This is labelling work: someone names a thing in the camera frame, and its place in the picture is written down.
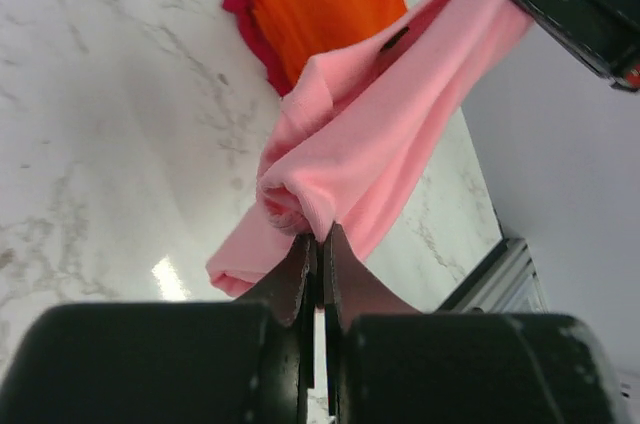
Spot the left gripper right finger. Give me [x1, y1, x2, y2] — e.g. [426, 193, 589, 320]
[322, 226, 633, 423]

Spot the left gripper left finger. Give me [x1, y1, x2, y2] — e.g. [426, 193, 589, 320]
[1, 236, 316, 423]

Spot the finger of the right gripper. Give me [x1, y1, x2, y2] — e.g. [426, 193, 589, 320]
[511, 0, 639, 93]

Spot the pink t shirt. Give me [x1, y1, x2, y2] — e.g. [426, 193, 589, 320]
[206, 0, 532, 297]

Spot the orange folded t shirt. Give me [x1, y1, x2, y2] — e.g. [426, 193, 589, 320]
[252, 0, 407, 85]

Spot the right aluminium frame post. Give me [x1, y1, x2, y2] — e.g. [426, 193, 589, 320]
[437, 238, 548, 313]

